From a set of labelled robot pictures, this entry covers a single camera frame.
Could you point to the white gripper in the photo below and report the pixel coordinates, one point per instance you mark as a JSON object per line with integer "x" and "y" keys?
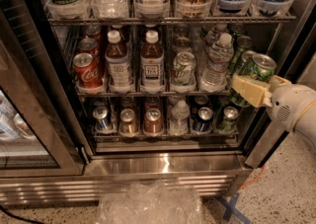
{"x": 286, "y": 105}

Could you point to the green soda can front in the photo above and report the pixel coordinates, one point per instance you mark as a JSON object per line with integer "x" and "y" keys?
{"x": 258, "y": 67}

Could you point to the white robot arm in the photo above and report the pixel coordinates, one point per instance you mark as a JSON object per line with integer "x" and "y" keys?
{"x": 308, "y": 137}

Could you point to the green can bottom shelf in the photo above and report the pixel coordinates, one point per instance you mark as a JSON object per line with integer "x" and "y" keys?
{"x": 227, "y": 119}

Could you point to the green can second row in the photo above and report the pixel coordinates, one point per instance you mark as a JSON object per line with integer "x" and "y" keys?
{"x": 243, "y": 43}

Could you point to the clear water bottle middle shelf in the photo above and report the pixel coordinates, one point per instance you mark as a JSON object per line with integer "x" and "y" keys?
{"x": 218, "y": 57}

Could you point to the green can back row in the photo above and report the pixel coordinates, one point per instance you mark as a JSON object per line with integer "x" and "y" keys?
{"x": 237, "y": 30}

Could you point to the dark blue can bottom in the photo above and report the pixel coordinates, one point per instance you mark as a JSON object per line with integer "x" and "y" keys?
{"x": 203, "y": 119}

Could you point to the white green 7up can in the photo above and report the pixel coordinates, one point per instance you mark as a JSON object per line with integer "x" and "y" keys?
{"x": 184, "y": 65}

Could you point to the water bottle bottom shelf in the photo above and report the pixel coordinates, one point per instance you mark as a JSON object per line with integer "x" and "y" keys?
{"x": 179, "y": 118}

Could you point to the silver can behind 7up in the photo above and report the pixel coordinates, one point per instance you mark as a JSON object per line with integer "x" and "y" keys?
{"x": 182, "y": 44}

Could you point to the red can bottom shelf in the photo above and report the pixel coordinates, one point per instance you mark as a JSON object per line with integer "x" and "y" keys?
{"x": 153, "y": 121}

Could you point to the gold can bottom shelf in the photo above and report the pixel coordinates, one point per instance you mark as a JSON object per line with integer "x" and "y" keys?
{"x": 128, "y": 123}

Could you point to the steel fridge body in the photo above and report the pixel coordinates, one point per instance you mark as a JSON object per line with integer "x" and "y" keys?
{"x": 212, "y": 162}

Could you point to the blue can bottom left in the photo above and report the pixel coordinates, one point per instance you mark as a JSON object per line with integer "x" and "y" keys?
{"x": 103, "y": 118}

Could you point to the front red cola can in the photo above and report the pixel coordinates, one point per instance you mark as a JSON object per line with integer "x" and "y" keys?
{"x": 87, "y": 70}

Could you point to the red cola can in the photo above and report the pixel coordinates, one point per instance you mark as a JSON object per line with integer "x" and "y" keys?
{"x": 89, "y": 45}
{"x": 94, "y": 32}
{"x": 87, "y": 70}

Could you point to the glass fridge door left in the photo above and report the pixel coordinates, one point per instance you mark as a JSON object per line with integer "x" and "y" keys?
{"x": 50, "y": 150}

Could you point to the right brown tea bottle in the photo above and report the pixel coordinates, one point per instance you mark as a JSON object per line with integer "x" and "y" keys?
{"x": 152, "y": 60}

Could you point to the brown tea bottle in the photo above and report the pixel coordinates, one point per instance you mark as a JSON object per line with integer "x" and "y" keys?
{"x": 117, "y": 60}
{"x": 152, "y": 60}

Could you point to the blue tape cross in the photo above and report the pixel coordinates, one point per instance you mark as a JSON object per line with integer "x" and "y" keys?
{"x": 231, "y": 210}

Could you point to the left brown tea bottle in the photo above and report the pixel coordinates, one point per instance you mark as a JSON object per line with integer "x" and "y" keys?
{"x": 117, "y": 60}

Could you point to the crumpled clear plastic bag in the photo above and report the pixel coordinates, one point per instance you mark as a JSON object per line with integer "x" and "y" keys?
{"x": 152, "y": 204}

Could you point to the middle wire shelf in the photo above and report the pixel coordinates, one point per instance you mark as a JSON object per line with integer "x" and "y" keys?
{"x": 115, "y": 92}

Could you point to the wire shelf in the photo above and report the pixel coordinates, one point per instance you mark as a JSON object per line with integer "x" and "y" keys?
{"x": 248, "y": 19}
{"x": 115, "y": 92}

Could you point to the top wire shelf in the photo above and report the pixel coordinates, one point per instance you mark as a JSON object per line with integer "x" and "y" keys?
{"x": 248, "y": 19}

